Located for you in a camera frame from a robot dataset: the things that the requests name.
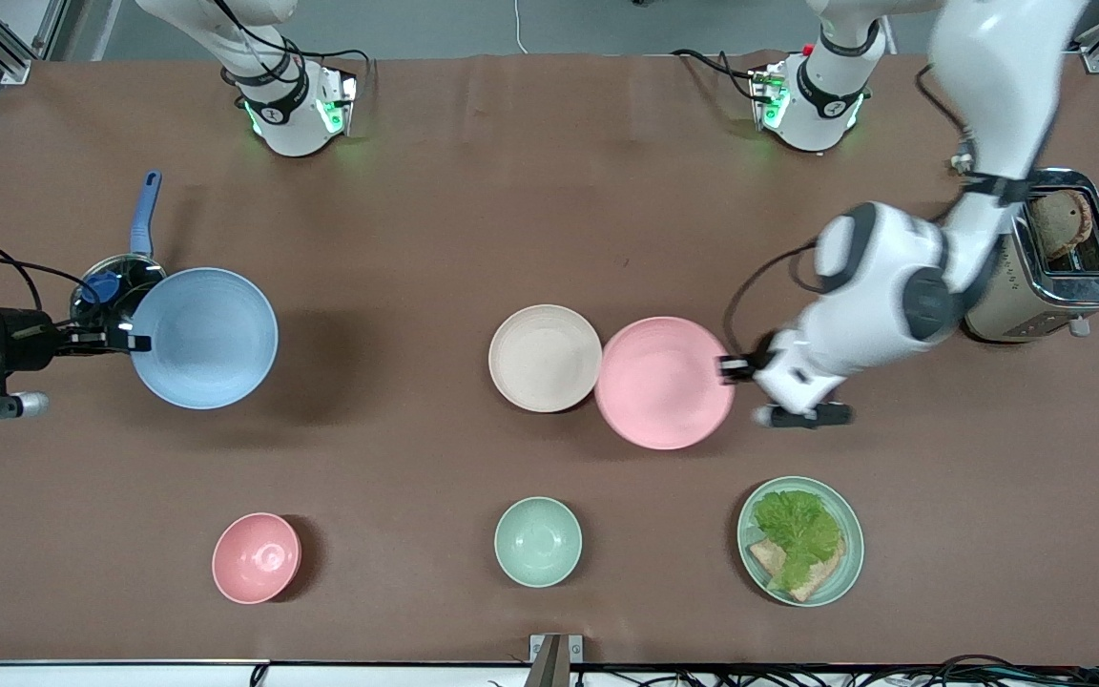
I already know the small green bowl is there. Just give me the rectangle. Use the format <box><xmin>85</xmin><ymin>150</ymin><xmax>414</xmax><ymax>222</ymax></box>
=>
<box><xmin>494</xmin><ymin>496</ymin><xmax>583</xmax><ymax>589</ymax></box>

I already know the small deep pink bowl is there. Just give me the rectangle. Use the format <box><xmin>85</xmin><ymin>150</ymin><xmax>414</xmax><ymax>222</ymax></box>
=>
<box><xmin>212</xmin><ymin>512</ymin><xmax>302</xmax><ymax>605</ymax></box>

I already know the black saucepan blue handle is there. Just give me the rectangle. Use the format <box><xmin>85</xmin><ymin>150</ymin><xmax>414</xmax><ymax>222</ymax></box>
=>
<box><xmin>70</xmin><ymin>170</ymin><xmax>169</xmax><ymax>330</ymax></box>

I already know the green lettuce leaf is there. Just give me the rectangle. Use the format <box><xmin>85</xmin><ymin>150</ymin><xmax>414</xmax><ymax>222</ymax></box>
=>
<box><xmin>752</xmin><ymin>489</ymin><xmax>843</xmax><ymax>593</ymax></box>

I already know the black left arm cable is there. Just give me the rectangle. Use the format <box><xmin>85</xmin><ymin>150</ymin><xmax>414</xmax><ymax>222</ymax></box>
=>
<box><xmin>725</xmin><ymin>62</ymin><xmax>978</xmax><ymax>356</ymax></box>

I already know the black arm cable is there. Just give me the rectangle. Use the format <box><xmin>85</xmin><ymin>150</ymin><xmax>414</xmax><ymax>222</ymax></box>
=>
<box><xmin>725</xmin><ymin>62</ymin><xmax>978</xmax><ymax>356</ymax></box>
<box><xmin>0</xmin><ymin>234</ymin><xmax>85</xmax><ymax>331</ymax></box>

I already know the brown table cover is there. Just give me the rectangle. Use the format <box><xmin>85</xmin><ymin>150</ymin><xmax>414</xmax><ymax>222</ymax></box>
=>
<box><xmin>0</xmin><ymin>52</ymin><xmax>1099</xmax><ymax>665</ymax></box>

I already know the bread slice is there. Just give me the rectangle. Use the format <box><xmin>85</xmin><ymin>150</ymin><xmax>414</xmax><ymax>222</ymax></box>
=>
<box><xmin>748</xmin><ymin>536</ymin><xmax>846</xmax><ymax>603</ymax></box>

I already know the large pink shallow bowl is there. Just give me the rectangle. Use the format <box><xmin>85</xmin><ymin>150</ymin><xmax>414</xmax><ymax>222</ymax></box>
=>
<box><xmin>594</xmin><ymin>317</ymin><xmax>736</xmax><ymax>451</ymax></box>

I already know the grey metal camera mount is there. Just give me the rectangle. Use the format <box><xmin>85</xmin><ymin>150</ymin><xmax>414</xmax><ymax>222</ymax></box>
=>
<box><xmin>528</xmin><ymin>634</ymin><xmax>585</xmax><ymax>687</ymax></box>

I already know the silver beige toaster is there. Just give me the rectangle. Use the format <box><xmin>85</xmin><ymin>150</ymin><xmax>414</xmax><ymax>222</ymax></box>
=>
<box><xmin>962</xmin><ymin>169</ymin><xmax>1099</xmax><ymax>344</ymax></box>

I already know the green plate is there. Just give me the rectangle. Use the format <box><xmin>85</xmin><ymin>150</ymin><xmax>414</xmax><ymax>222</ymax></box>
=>
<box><xmin>737</xmin><ymin>476</ymin><xmax>865</xmax><ymax>608</ymax></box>

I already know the blue shallow bowl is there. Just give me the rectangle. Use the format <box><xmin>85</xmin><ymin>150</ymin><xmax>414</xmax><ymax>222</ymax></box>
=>
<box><xmin>130</xmin><ymin>267</ymin><xmax>280</xmax><ymax>411</ymax></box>

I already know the beige shallow bowl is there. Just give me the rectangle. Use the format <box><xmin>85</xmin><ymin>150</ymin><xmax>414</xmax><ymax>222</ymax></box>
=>
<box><xmin>488</xmin><ymin>304</ymin><xmax>604</xmax><ymax>414</ymax></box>

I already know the black cable bundle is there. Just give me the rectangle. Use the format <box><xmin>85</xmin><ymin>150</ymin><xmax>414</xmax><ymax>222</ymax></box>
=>
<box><xmin>573</xmin><ymin>654</ymin><xmax>1099</xmax><ymax>687</ymax></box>

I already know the toast slice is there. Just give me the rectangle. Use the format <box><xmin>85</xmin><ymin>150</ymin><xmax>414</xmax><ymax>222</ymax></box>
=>
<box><xmin>1029</xmin><ymin>189</ymin><xmax>1094</xmax><ymax>260</ymax></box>

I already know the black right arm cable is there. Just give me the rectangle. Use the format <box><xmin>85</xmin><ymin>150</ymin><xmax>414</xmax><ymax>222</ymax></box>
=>
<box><xmin>0</xmin><ymin>234</ymin><xmax>85</xmax><ymax>331</ymax></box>

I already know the glass lid blue knob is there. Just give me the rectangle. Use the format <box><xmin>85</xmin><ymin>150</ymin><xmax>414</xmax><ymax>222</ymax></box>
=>
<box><xmin>70</xmin><ymin>254</ymin><xmax>167</xmax><ymax>323</ymax></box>

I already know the black base cable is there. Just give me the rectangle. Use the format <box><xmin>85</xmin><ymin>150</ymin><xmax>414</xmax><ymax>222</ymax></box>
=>
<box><xmin>216</xmin><ymin>0</ymin><xmax>371</xmax><ymax>89</ymax></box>
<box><xmin>671</xmin><ymin>48</ymin><xmax>762</xmax><ymax>102</ymax></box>

